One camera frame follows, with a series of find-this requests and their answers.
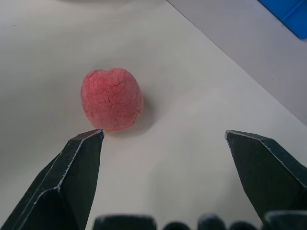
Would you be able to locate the pink red peach fruit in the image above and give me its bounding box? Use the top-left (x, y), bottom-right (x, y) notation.
top-left (80, 68), bottom-right (144, 134)

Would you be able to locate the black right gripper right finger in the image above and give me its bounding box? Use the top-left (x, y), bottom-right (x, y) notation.
top-left (224, 130), bottom-right (307, 230)

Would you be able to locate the blue plastic bin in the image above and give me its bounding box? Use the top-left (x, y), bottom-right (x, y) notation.
top-left (258, 0), bottom-right (307, 40)

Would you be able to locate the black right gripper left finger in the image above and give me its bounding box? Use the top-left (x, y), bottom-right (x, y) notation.
top-left (0, 129), bottom-right (106, 230)

